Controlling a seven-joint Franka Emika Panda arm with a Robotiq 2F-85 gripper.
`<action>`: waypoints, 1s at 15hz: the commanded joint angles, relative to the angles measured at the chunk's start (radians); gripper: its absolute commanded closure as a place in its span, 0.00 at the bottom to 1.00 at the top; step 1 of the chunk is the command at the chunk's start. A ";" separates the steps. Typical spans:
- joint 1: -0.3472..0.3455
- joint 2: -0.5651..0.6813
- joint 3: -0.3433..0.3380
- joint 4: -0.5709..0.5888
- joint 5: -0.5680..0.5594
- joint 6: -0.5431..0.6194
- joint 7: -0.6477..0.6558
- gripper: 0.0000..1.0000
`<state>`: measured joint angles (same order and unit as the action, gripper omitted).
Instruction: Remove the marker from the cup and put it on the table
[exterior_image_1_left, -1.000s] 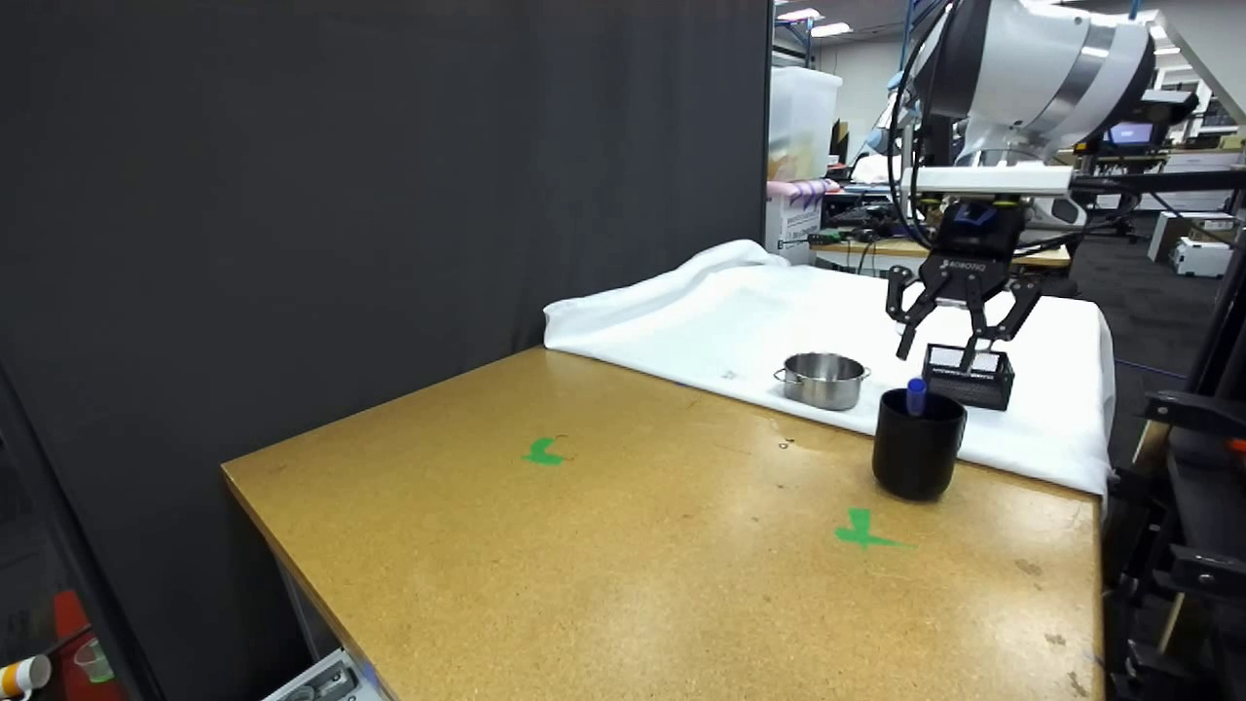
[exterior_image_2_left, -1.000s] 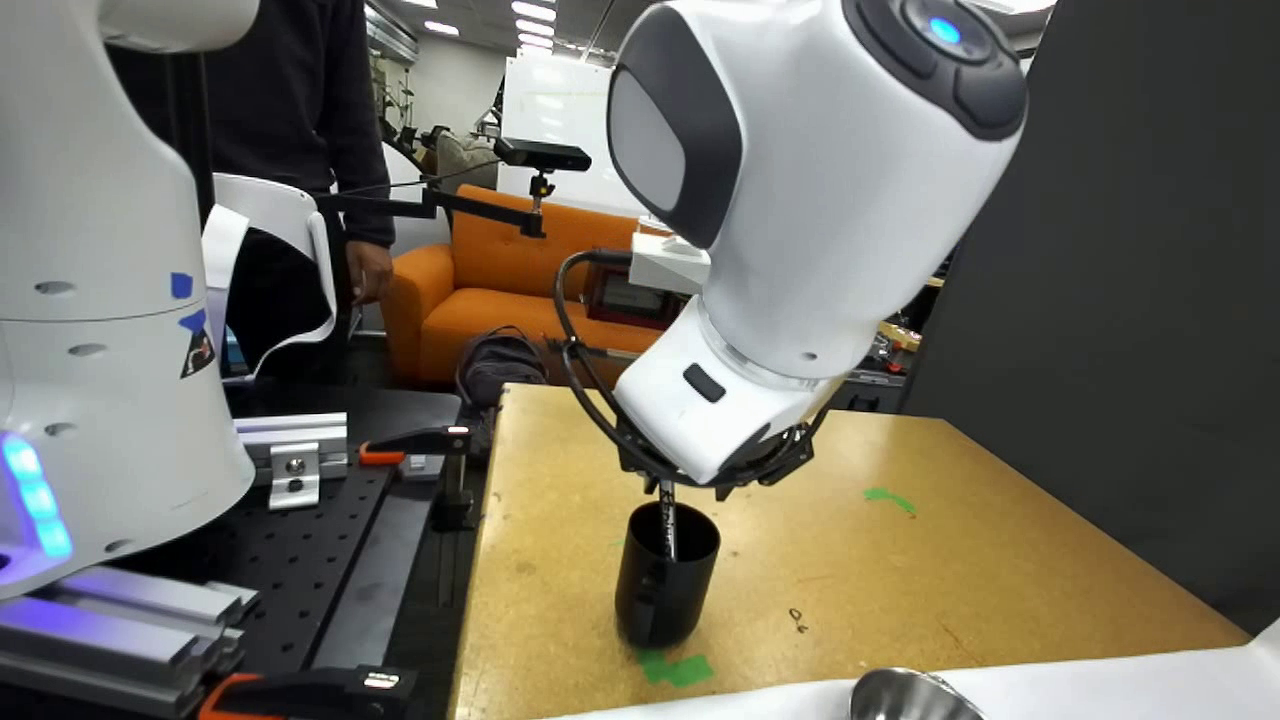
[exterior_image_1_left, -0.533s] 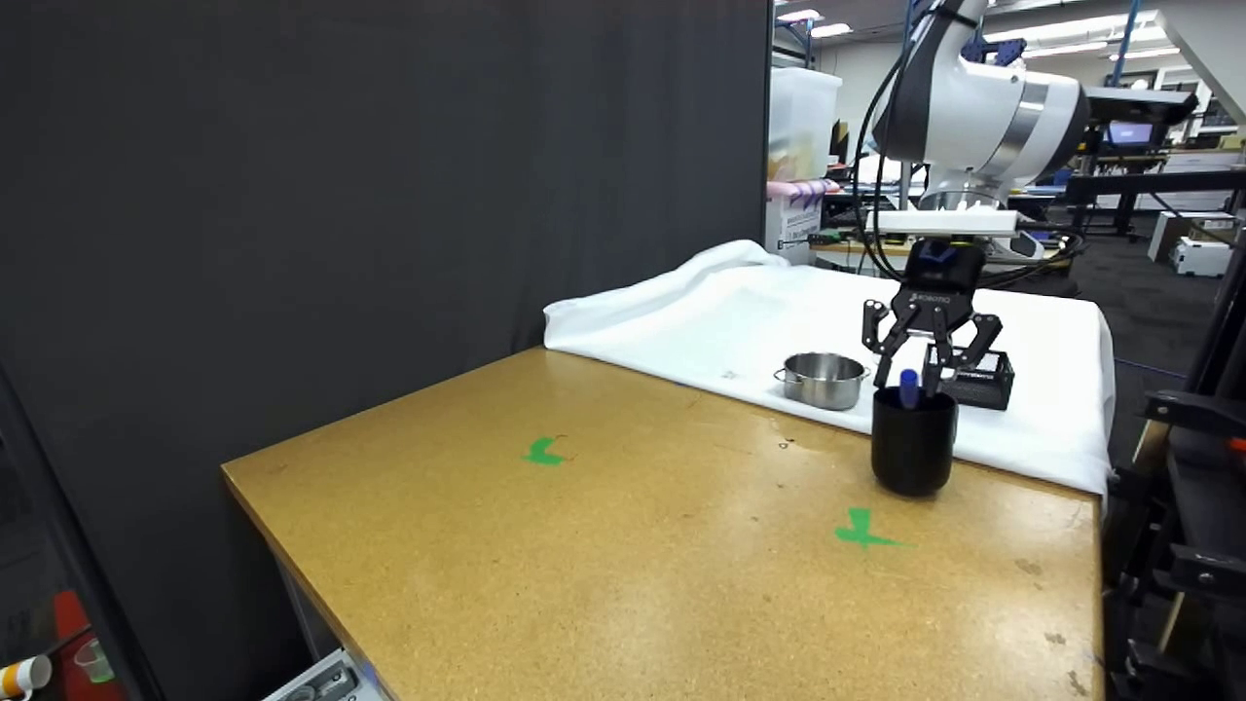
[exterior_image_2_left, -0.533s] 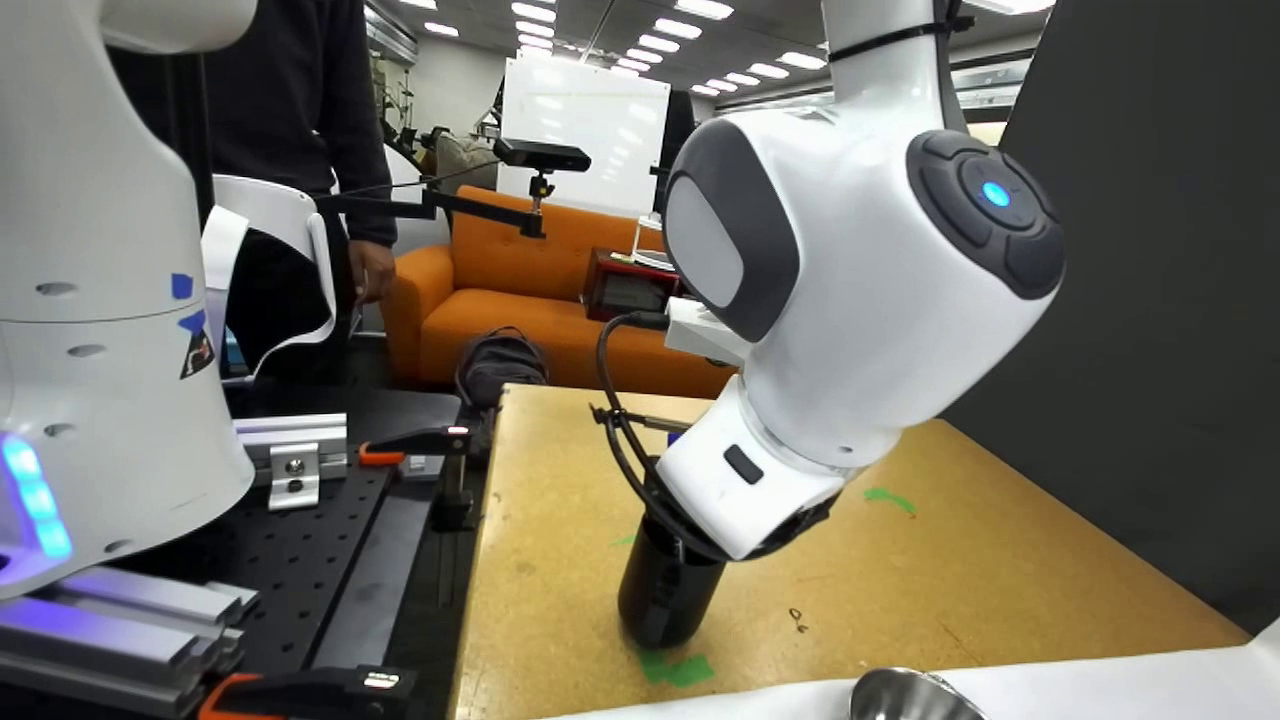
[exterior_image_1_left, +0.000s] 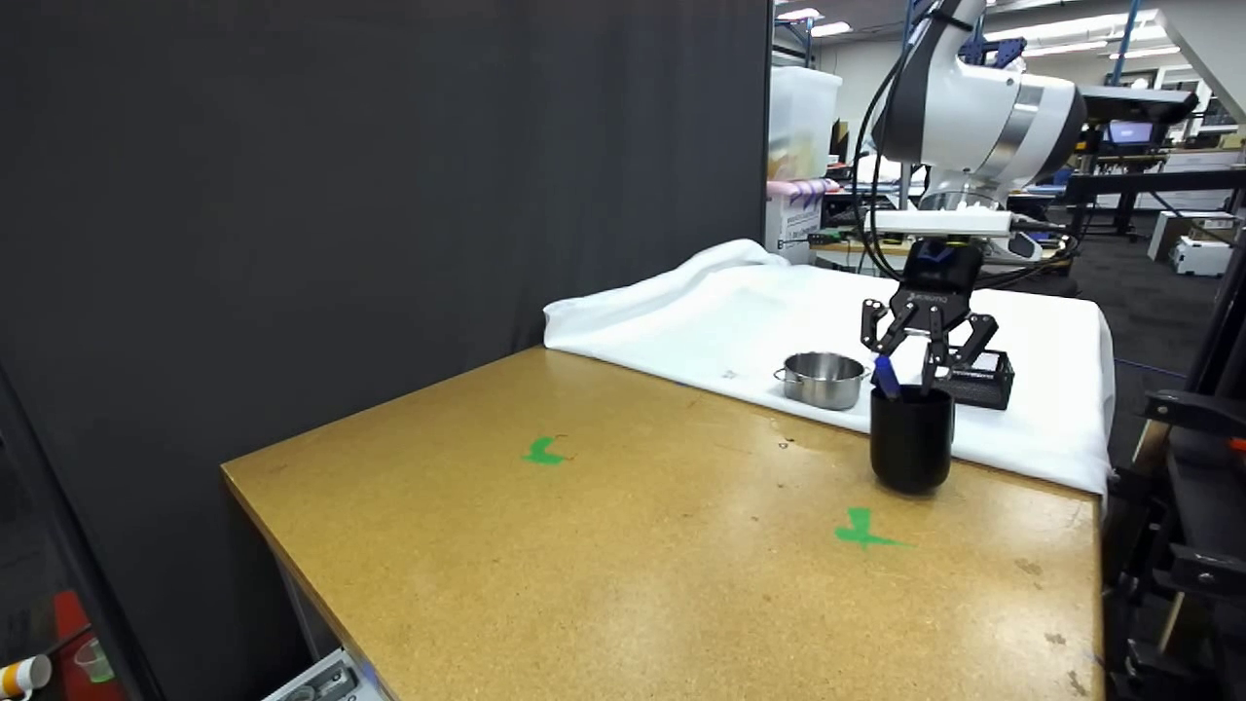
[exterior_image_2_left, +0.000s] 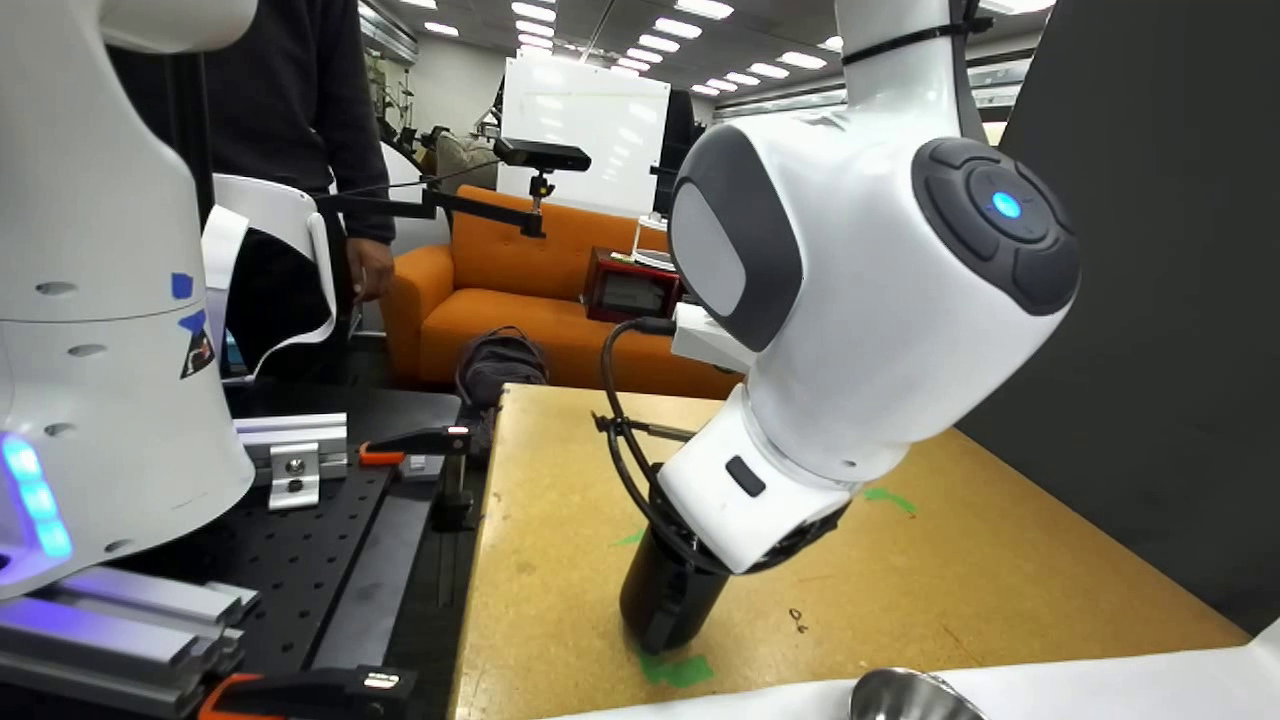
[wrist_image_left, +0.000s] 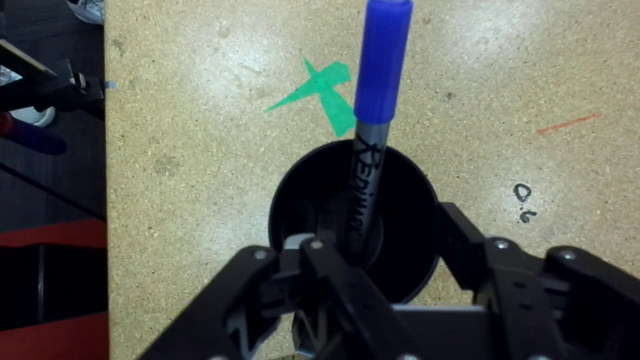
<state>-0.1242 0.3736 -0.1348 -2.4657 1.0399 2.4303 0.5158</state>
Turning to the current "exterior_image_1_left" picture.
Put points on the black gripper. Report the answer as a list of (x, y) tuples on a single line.
[(938, 279)]

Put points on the blue capped marker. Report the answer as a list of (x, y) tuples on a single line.
[(891, 380)]

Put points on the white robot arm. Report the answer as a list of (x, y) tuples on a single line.
[(988, 120)]

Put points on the black cup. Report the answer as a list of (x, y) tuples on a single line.
[(913, 443)]

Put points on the black box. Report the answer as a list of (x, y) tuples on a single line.
[(982, 385)]

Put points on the small steel bowl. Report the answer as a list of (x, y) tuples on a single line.
[(818, 385)]

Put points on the white cloth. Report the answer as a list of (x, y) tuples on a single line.
[(726, 312)]

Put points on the translucent plastic bin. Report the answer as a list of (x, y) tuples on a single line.
[(804, 129)]

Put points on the white background box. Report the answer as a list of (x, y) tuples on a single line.
[(1202, 254)]

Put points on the background monitor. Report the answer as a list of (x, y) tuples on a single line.
[(1131, 129)]

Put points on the background work table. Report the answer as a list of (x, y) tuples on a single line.
[(1169, 167)]

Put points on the black curtain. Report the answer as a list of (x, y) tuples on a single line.
[(324, 195)]

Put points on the red object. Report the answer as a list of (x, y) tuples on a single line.
[(73, 650)]

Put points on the white roll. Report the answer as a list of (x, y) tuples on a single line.
[(26, 674)]

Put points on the black metal frame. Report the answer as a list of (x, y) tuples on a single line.
[(1202, 521)]

